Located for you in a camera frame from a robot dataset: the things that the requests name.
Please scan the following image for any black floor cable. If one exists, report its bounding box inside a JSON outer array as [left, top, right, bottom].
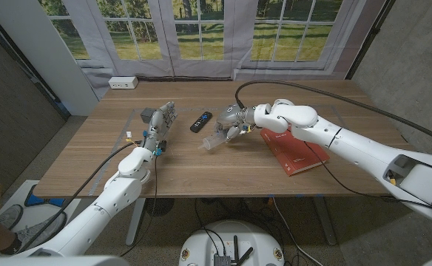
[[194, 198, 227, 256]]

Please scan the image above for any black round floor foot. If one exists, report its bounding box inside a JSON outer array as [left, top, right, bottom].
[[144, 198, 175, 218]]

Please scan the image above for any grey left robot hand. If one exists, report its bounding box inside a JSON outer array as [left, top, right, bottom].
[[141, 102, 178, 157]]

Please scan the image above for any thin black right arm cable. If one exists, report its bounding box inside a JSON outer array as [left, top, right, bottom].
[[303, 140, 432, 208]]

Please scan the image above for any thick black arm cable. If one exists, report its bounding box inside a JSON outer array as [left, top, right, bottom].
[[16, 140, 143, 256], [234, 80, 432, 149]]

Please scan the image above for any small grey cube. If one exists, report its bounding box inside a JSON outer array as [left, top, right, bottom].
[[140, 107, 157, 125]]

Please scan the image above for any grey radio box with antennas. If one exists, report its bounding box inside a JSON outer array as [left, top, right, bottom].
[[213, 234, 254, 266]]

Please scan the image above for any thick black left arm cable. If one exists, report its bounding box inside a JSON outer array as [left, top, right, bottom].
[[16, 140, 143, 256]]

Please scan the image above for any black backdrop stand pole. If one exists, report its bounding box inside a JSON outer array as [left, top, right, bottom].
[[345, 0, 396, 81]]

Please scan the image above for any red notebook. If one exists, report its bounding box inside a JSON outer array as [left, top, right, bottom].
[[260, 127, 331, 177]]

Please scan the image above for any white pillar panel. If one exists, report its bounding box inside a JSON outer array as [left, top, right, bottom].
[[0, 0, 101, 117]]

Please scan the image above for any large clear plastic syringe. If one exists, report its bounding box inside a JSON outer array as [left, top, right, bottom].
[[198, 125, 232, 151]]

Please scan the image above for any grey sneaker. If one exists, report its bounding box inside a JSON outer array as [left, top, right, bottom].
[[0, 204, 24, 231], [16, 211, 68, 243]]

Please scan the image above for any white table leg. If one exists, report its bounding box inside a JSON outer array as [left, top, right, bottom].
[[311, 196, 337, 247], [125, 197, 146, 248]]

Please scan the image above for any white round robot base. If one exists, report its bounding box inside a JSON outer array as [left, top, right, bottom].
[[178, 220, 286, 266]]

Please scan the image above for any white floor cable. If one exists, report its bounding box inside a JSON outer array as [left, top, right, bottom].
[[271, 197, 326, 266]]

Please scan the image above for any white power strip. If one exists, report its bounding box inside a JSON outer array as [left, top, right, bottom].
[[108, 76, 139, 90]]

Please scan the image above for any black TV remote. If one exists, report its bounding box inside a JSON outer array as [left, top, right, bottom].
[[189, 111, 213, 134]]

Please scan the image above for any printed window backdrop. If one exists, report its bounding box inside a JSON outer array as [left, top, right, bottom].
[[38, 0, 387, 99]]

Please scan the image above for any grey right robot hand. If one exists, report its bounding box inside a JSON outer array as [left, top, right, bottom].
[[213, 104, 257, 141]]

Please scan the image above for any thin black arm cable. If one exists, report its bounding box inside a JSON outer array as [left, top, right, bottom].
[[303, 140, 432, 208], [119, 154, 160, 258]]

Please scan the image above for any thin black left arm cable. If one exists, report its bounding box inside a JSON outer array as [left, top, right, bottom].
[[119, 154, 160, 258]]

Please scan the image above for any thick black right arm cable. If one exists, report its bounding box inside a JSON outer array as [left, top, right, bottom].
[[234, 80, 432, 149]]

